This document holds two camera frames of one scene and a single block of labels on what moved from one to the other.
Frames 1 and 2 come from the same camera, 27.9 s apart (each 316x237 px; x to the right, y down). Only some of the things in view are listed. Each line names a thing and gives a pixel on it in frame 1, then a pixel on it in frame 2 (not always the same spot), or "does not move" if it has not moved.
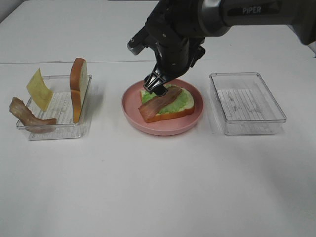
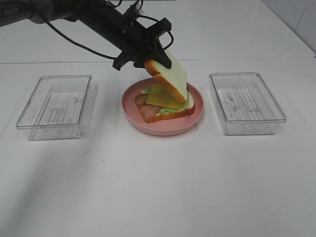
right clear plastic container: x=246 y=104 does not move
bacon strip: x=28 y=121 -> x=141 y=99
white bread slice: x=79 y=81 -> x=175 y=77
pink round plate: x=167 y=126 does not move
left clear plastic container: x=59 y=108 does not move
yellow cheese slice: x=40 y=92 -> x=158 y=96
